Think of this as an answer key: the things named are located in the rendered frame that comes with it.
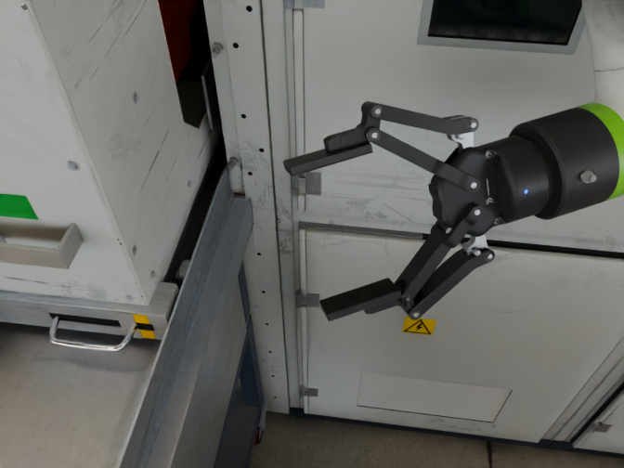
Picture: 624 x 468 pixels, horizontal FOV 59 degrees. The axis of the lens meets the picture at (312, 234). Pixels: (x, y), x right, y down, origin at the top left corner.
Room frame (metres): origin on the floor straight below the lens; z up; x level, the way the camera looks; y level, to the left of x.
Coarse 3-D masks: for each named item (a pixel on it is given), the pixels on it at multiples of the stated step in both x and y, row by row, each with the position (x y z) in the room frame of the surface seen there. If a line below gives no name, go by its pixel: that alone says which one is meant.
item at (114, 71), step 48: (48, 0) 0.40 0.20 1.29; (96, 0) 0.47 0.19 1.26; (144, 0) 0.57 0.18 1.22; (48, 48) 0.38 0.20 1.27; (96, 48) 0.45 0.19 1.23; (144, 48) 0.54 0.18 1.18; (96, 96) 0.42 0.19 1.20; (144, 96) 0.51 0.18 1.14; (96, 144) 0.40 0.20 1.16; (144, 144) 0.48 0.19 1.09; (192, 144) 0.61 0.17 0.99; (144, 192) 0.45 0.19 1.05; (192, 192) 0.58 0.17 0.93; (144, 240) 0.42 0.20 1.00; (144, 288) 0.39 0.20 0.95
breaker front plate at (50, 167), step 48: (0, 0) 0.38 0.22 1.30; (0, 48) 0.39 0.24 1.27; (0, 96) 0.39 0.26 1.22; (48, 96) 0.38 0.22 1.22; (0, 144) 0.39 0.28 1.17; (48, 144) 0.38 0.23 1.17; (0, 192) 0.39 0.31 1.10; (48, 192) 0.39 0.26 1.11; (96, 192) 0.38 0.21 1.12; (0, 240) 0.40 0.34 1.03; (48, 240) 0.39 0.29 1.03; (96, 240) 0.38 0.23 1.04; (0, 288) 0.40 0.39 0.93; (48, 288) 0.40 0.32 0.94; (96, 288) 0.39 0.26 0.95
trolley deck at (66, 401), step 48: (192, 240) 0.55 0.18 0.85; (240, 240) 0.57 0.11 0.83; (0, 336) 0.38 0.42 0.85; (96, 336) 0.38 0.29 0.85; (192, 336) 0.38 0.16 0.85; (0, 384) 0.32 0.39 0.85; (48, 384) 0.32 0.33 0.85; (96, 384) 0.32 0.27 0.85; (192, 384) 0.31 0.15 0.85; (0, 432) 0.26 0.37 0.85; (48, 432) 0.26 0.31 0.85; (96, 432) 0.26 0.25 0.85; (192, 432) 0.27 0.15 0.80
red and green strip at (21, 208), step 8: (0, 200) 0.39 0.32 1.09; (8, 200) 0.39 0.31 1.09; (16, 200) 0.39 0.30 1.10; (24, 200) 0.39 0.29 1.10; (0, 208) 0.40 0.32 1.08; (8, 208) 0.39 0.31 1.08; (16, 208) 0.39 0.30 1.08; (24, 208) 0.39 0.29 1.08; (8, 216) 0.39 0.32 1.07; (16, 216) 0.39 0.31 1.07; (24, 216) 0.39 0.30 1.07; (32, 216) 0.39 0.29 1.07
